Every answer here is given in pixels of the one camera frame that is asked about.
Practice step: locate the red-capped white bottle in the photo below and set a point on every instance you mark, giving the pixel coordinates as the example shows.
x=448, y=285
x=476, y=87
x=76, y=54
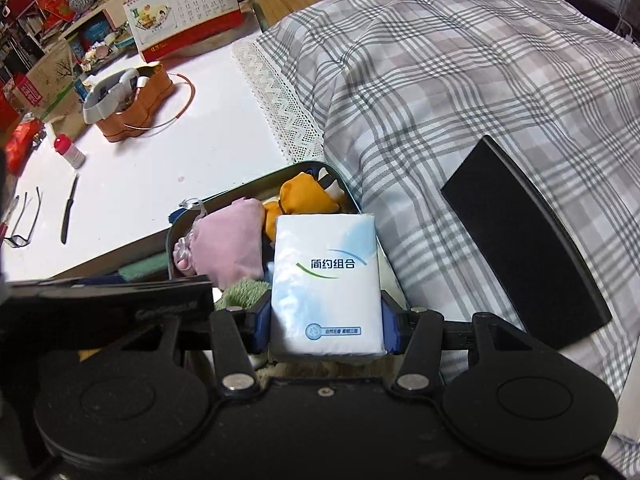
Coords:
x=72, y=155

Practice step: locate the large white tissue pack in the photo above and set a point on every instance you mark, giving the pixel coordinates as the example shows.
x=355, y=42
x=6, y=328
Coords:
x=325, y=285

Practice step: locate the green foam edge guard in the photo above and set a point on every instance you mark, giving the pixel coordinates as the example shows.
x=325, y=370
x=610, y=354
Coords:
x=147, y=267

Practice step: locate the navy and orange cloth bag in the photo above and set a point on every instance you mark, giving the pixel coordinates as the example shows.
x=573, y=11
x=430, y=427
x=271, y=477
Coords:
x=300, y=192

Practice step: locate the desk calendar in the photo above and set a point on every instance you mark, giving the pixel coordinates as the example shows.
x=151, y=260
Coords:
x=200, y=0

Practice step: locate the gold tin tray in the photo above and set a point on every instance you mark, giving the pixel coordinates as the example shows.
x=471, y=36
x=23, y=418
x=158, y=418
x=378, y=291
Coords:
x=250, y=190

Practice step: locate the cardboard box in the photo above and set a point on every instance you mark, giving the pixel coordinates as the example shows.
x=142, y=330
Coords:
x=50, y=80

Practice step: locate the green fuzzy ball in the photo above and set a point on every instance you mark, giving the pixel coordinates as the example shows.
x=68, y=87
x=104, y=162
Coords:
x=242, y=292

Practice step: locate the cream crochet lace cloth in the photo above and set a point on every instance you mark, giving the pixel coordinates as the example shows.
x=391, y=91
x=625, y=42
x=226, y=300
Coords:
x=310, y=370

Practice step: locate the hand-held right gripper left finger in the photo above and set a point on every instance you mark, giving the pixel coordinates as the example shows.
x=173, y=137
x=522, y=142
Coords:
x=257, y=322

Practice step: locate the grey plaid bed sheet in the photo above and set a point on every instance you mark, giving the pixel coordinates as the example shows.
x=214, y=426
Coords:
x=450, y=60

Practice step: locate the red snack packet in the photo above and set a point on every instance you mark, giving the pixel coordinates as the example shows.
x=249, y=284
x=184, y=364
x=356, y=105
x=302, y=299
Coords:
x=22, y=145

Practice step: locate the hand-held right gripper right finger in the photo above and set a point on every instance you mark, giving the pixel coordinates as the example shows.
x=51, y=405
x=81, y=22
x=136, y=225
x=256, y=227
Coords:
x=390, y=327

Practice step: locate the pink cloth pouch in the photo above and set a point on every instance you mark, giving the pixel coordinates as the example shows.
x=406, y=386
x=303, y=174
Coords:
x=225, y=240

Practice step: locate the white lace cloth trim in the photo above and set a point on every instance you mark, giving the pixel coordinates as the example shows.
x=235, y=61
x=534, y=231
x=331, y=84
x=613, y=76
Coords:
x=275, y=95

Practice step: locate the orange leather basket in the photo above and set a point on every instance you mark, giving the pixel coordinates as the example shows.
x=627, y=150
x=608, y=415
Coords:
x=145, y=100

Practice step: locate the black-framed eyeglasses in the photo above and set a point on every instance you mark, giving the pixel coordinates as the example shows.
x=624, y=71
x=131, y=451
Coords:
x=22, y=241

